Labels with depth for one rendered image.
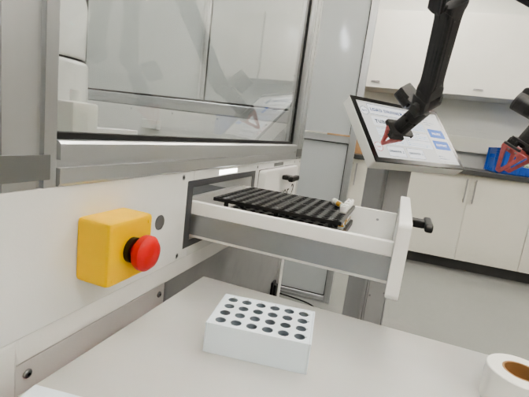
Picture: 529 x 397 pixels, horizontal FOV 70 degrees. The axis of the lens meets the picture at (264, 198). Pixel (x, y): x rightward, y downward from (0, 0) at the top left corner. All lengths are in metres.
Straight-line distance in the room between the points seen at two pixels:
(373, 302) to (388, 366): 1.30
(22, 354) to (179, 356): 0.16
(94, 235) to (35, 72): 0.16
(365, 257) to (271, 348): 0.19
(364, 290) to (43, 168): 1.51
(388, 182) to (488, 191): 2.16
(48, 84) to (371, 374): 0.46
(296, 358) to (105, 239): 0.25
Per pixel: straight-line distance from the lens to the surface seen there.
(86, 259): 0.45
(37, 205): 0.41
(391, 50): 4.03
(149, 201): 0.54
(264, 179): 0.90
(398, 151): 1.55
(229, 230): 0.61
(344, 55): 2.37
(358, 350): 0.54
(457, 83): 4.02
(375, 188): 1.67
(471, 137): 4.33
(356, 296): 1.79
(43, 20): 0.41
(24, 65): 0.39
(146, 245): 0.43
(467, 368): 0.59
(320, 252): 0.57
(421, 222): 0.67
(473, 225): 3.76
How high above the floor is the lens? 1.03
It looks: 10 degrees down
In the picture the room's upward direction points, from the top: 7 degrees clockwise
